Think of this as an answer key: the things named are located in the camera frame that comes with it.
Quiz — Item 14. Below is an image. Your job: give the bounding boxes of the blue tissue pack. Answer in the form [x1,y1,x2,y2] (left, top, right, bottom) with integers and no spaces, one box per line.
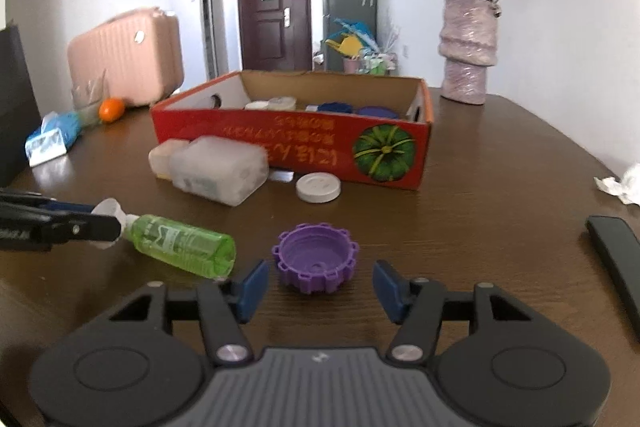
[25,112,81,167]

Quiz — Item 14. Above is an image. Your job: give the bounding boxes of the dark blue ridged cap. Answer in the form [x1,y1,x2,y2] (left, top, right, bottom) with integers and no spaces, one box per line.
[318,102,354,114]

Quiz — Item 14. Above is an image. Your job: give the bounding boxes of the black phone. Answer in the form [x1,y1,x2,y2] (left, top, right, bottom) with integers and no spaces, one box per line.
[586,216,640,337]

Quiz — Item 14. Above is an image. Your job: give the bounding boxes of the purple ridged cap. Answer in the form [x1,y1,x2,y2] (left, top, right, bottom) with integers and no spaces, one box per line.
[271,223,360,295]

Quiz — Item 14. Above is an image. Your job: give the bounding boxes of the blue round lid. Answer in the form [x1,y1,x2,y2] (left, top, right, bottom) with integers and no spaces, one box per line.
[356,106,399,119]

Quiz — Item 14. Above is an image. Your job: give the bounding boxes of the translucent plastic box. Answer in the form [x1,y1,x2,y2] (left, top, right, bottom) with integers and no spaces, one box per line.
[169,136,269,207]

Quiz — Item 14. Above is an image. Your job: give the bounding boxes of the wire storage rack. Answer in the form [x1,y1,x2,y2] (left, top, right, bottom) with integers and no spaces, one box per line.
[343,53,397,76]

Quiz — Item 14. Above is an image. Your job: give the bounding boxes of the red cardboard box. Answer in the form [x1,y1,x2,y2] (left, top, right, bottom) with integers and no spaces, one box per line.
[151,70,434,190]

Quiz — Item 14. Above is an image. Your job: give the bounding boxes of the pink textured vase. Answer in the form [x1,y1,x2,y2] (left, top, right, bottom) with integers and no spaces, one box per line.
[438,0,500,105]

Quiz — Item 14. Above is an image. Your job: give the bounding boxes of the orange fruit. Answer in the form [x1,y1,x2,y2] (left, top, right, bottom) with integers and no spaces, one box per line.
[99,98,126,124]

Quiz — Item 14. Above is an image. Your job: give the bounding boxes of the dark brown door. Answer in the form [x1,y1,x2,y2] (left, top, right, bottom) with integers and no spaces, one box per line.
[238,0,312,72]

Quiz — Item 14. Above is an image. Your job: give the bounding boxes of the pink suitcase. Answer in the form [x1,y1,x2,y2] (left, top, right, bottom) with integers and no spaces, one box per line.
[67,8,184,106]

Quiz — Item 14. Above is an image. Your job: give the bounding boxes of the clear glass cup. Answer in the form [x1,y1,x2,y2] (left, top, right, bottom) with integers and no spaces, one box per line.
[72,72,107,128]

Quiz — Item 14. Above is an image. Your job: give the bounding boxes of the green spray bottle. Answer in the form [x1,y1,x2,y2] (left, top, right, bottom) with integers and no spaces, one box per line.
[92,198,236,281]

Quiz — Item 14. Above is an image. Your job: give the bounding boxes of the black paper bag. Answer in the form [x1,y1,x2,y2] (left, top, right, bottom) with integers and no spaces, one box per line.
[0,25,41,187]

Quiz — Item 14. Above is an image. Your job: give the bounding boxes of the white round lid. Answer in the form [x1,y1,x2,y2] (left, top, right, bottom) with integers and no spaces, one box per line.
[295,172,342,204]

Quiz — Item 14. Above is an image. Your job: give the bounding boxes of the crumpled white tissue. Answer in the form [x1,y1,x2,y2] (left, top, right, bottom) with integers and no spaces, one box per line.
[594,164,640,206]

